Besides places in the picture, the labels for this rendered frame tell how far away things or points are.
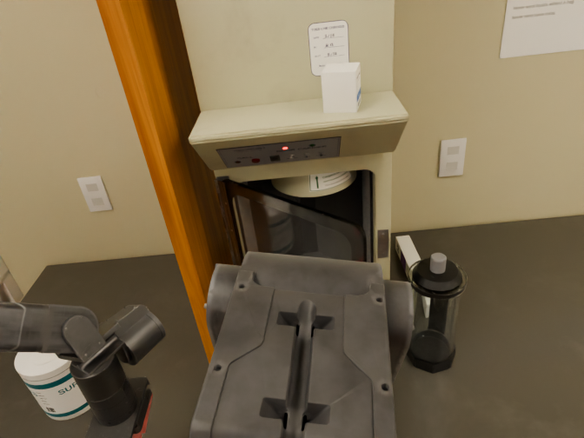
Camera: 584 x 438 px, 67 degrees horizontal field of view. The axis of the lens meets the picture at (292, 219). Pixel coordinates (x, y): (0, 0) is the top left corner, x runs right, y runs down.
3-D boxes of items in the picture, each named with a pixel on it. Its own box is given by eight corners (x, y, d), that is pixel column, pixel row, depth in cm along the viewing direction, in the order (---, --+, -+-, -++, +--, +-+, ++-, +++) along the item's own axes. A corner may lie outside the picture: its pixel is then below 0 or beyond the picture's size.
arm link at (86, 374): (57, 362, 57) (84, 380, 55) (101, 327, 62) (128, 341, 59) (76, 395, 61) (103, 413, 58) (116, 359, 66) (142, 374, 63)
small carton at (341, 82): (328, 102, 71) (327, 63, 67) (361, 101, 69) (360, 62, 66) (323, 113, 67) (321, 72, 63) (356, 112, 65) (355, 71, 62)
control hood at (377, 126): (210, 165, 79) (198, 110, 74) (393, 146, 78) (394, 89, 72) (201, 196, 70) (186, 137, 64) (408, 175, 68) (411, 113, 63)
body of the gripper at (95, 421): (151, 383, 69) (137, 352, 65) (133, 447, 61) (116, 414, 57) (110, 387, 70) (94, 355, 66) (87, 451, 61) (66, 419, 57)
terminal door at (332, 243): (254, 332, 101) (221, 175, 80) (369, 402, 83) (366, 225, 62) (251, 334, 101) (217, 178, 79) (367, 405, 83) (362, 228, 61)
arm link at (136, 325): (32, 327, 59) (57, 328, 53) (102, 275, 67) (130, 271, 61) (84, 393, 63) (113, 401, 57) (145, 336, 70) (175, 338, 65)
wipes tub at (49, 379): (59, 372, 104) (32, 327, 96) (114, 368, 103) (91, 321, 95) (33, 423, 93) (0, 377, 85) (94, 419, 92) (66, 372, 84)
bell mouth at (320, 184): (272, 162, 100) (268, 139, 97) (350, 154, 99) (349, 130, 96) (269, 202, 85) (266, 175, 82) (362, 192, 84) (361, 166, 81)
